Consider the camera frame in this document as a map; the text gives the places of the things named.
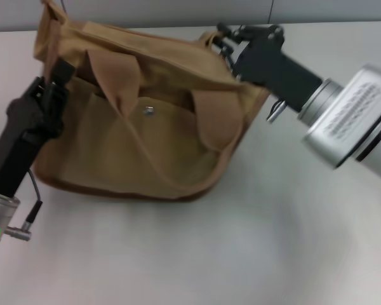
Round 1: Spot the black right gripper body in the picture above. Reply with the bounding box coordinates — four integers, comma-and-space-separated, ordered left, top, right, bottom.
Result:
232, 27, 323, 112

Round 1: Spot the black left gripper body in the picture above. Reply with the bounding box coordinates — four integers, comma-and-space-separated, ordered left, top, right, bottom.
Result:
0, 93, 65, 200

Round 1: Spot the khaki canvas food bag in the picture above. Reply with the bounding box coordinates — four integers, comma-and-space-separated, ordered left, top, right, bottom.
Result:
30, 0, 271, 203

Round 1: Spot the right wrist connector cable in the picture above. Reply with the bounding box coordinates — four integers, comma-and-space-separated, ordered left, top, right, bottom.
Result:
265, 99, 288, 123

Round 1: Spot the wrist connector cable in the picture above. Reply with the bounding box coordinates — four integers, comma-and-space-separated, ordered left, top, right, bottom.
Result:
265, 99, 288, 123
4, 170, 44, 243

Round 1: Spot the left wrist connector cable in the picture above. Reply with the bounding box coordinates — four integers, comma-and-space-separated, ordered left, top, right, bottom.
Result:
4, 170, 44, 243

